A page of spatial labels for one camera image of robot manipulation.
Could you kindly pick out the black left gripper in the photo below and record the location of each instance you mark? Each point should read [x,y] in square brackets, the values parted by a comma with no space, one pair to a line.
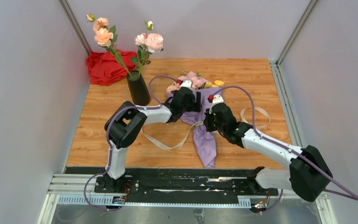
[195,106]

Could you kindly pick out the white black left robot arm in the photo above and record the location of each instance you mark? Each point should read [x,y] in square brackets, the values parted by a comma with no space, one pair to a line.
[126,123]

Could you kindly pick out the peach rose stem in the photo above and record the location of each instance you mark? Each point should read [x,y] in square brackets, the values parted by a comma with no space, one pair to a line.
[106,37]

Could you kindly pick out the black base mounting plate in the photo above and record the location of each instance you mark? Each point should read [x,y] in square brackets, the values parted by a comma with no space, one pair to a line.
[182,186]

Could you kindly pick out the black vase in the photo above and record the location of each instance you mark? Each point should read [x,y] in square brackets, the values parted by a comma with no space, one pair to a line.
[138,89]

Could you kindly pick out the pink rose stem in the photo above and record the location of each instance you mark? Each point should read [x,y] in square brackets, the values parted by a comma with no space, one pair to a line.
[147,43]

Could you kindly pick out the red crumpled cloth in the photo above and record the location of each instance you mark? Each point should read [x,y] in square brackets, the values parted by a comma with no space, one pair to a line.
[103,69]

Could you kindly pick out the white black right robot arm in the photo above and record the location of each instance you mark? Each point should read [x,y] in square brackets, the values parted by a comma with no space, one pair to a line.
[307,172]

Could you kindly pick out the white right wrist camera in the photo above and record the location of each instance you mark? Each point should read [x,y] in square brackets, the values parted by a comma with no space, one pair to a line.
[215,99]

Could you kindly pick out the purple paper bouquet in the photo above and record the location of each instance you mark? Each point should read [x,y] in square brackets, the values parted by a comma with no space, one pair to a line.
[204,141]

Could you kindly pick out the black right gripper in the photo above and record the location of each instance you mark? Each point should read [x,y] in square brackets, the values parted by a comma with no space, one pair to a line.
[209,114]

